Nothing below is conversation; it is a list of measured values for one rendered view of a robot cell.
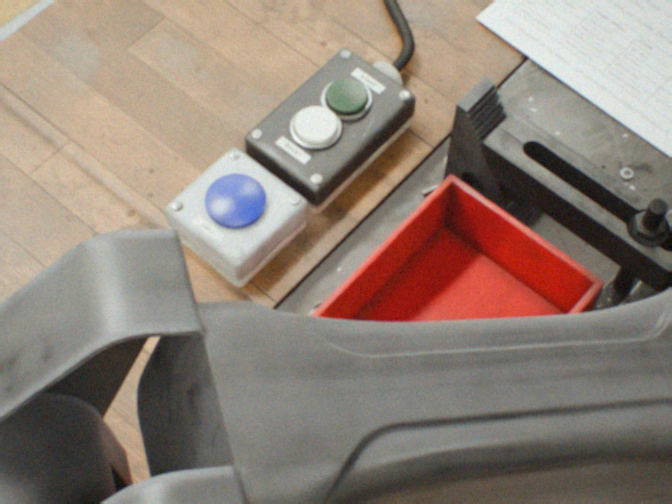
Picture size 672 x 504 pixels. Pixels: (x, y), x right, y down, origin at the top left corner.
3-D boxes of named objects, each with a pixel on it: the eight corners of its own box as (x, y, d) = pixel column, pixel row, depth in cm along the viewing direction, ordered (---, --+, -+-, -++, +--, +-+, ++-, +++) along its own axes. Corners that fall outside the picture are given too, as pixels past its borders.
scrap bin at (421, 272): (183, 487, 75) (174, 451, 70) (441, 221, 85) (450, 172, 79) (334, 620, 71) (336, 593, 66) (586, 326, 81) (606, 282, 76)
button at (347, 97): (316, 112, 87) (317, 95, 85) (344, 88, 88) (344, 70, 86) (348, 135, 86) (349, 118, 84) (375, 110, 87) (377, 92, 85)
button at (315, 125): (285, 141, 85) (285, 124, 84) (313, 115, 87) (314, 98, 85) (317, 164, 85) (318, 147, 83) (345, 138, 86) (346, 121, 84)
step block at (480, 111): (442, 181, 86) (456, 103, 78) (468, 155, 87) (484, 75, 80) (517, 234, 84) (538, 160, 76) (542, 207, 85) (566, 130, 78)
